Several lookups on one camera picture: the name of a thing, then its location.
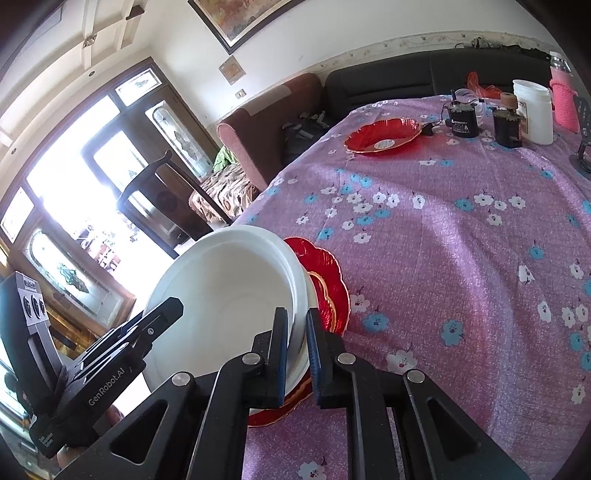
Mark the black phone stand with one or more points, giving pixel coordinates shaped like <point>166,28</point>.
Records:
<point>582,147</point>

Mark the white plastic container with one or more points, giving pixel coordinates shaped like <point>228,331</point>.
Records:
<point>533,113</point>

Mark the green cloth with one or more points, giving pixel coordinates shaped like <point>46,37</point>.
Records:
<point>224,159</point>

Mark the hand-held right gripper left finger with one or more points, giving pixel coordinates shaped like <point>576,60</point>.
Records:
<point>280,360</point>

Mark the wall socket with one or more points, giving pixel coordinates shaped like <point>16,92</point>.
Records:
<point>240,93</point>

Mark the black power adapter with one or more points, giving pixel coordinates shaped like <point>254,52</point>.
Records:
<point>429,129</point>

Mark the white bowl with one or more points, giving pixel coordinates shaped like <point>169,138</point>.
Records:
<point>221,286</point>

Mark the black bag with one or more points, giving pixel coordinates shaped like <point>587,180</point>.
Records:
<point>304,136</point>

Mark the framed wall painting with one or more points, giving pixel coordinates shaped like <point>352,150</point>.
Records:
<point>235,18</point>

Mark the black cylindrical device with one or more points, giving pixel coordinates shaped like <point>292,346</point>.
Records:
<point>461,120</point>

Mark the wooden glass door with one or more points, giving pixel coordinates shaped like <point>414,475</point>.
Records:
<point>152,92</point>

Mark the black sofa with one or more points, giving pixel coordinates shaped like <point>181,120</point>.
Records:
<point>392,76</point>

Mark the maroon armchair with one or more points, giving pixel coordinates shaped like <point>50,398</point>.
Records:
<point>272,120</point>

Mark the patterned brown cushion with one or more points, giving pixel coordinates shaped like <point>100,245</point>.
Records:
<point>221,191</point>

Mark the large red glass plate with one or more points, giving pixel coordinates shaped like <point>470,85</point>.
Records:
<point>323,258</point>

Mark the small wall plaque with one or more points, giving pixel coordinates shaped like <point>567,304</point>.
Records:
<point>231,69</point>

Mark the orange plastic bag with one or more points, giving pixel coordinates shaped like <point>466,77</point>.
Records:
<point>482,87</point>

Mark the pink bottle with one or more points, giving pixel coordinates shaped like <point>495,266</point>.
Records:
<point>565,101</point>

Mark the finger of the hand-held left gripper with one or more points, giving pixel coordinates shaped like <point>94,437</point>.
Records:
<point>157,318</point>

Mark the black device with brown cap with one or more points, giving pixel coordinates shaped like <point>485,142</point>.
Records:
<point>507,127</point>

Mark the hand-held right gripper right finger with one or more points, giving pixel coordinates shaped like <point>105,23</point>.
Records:
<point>312,355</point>

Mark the dark wooden chair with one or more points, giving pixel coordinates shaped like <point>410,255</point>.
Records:
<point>184,184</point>

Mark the purple floral tablecloth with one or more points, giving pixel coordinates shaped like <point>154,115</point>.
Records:
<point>461,258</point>

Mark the red glass plate with label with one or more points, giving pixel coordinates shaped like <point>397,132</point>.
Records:
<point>383,136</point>

